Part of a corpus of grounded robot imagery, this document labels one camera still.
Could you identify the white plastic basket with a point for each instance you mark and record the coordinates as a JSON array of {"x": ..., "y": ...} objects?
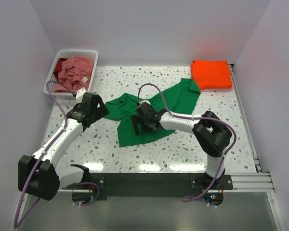
[{"x": 59, "y": 90}]

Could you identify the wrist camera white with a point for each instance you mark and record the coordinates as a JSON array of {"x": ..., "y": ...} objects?
[
  {"x": 144, "y": 102},
  {"x": 79, "y": 94}
]

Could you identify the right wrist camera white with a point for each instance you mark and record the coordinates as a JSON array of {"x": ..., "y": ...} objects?
[{"x": 144, "y": 102}]

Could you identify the pink folded shirt under stack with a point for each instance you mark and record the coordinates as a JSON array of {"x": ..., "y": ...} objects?
[{"x": 216, "y": 90}]

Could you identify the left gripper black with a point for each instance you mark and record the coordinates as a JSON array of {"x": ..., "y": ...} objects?
[{"x": 96, "y": 106}]

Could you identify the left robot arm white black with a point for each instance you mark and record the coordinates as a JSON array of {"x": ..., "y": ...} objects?
[{"x": 37, "y": 173}]

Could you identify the orange folded t shirt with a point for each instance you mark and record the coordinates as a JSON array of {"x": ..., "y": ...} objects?
[{"x": 211, "y": 75}]

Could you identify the dark red t shirt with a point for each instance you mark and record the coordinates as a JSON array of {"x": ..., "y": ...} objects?
[{"x": 59, "y": 64}]

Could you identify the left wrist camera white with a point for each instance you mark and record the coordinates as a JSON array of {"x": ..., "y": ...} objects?
[{"x": 79, "y": 94}]

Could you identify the pink t shirt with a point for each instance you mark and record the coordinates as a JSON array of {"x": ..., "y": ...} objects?
[{"x": 76, "y": 73}]

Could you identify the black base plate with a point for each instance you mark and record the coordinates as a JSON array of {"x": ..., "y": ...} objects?
[{"x": 176, "y": 185}]

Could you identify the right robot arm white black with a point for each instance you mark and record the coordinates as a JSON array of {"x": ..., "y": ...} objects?
[{"x": 212, "y": 134}]

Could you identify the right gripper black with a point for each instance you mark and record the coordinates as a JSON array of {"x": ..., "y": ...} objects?
[{"x": 139, "y": 123}]

